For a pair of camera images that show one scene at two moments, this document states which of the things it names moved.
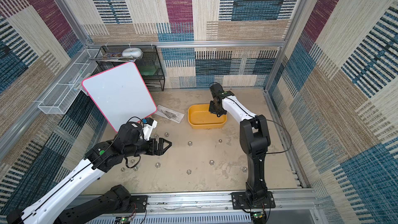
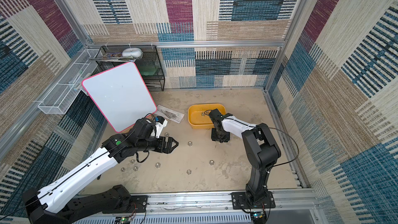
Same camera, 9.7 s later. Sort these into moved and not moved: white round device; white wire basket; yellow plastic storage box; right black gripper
Moved: right black gripper
Not moved: white round device; white wire basket; yellow plastic storage box
